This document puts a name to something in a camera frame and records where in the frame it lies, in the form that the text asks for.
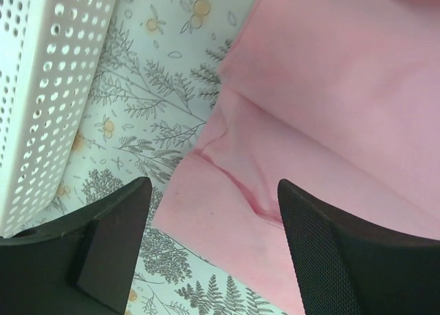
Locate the pink t shirt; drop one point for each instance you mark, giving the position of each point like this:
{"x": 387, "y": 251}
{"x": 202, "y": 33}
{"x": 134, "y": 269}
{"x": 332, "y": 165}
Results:
{"x": 340, "y": 97}

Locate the floral table mat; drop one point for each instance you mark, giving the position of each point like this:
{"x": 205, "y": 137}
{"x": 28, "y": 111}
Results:
{"x": 153, "y": 92}

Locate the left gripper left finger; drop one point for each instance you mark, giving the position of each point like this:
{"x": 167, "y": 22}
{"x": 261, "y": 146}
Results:
{"x": 80, "y": 263}

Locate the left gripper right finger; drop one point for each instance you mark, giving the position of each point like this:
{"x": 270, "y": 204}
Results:
{"x": 347, "y": 265}

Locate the white plastic basket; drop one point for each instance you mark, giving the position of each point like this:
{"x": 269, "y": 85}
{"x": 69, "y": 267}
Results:
{"x": 49, "y": 54}

